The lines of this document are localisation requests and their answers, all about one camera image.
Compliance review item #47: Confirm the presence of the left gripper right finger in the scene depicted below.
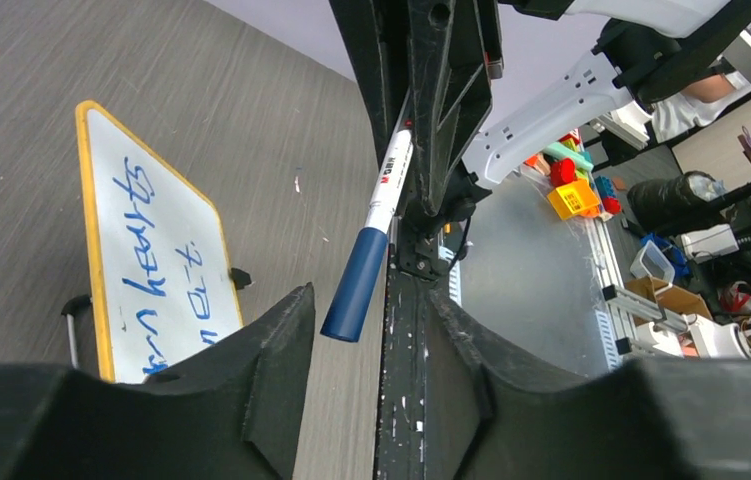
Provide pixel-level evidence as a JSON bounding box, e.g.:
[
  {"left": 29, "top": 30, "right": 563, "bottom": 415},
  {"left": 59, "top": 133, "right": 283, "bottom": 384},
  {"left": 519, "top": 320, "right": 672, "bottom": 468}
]
[{"left": 424, "top": 292, "right": 751, "bottom": 479}]

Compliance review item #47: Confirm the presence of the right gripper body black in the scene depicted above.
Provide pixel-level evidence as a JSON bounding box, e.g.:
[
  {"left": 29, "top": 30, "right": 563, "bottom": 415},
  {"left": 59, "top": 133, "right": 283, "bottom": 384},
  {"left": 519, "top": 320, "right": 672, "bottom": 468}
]
[{"left": 330, "top": 0, "right": 502, "bottom": 232}]

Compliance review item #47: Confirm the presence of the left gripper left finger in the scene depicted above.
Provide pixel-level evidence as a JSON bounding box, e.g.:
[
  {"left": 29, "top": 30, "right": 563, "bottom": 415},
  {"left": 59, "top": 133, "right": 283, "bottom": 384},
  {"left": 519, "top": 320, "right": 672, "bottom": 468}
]
[{"left": 0, "top": 284, "right": 315, "bottom": 479}]

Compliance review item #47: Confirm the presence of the yellow framed whiteboard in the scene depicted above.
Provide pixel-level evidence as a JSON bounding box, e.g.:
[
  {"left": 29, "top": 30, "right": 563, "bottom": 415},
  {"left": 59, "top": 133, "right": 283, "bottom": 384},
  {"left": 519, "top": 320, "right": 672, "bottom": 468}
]
[{"left": 75, "top": 100, "right": 244, "bottom": 384}]

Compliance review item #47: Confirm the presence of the blue marker cap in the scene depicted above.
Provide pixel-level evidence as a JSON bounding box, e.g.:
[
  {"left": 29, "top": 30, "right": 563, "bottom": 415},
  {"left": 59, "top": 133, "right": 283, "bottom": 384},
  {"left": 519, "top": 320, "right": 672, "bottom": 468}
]
[{"left": 320, "top": 227, "right": 388, "bottom": 343}]

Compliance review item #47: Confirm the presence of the white marker pen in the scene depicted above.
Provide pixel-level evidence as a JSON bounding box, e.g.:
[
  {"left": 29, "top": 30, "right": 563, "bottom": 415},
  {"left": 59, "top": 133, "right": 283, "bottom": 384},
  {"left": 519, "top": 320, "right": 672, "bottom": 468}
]
[{"left": 365, "top": 93, "right": 414, "bottom": 234}]

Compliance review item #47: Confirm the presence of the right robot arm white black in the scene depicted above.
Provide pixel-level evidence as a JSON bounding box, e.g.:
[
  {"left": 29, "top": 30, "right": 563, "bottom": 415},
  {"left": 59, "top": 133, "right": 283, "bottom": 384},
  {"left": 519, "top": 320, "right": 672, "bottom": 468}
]
[{"left": 330, "top": 1, "right": 751, "bottom": 232}]

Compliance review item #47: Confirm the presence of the grey wire whiteboard stand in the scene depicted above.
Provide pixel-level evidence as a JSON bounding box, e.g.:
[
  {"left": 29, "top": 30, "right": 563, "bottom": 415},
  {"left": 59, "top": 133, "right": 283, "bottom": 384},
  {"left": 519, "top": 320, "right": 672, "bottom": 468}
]
[{"left": 60, "top": 294, "right": 92, "bottom": 369}]

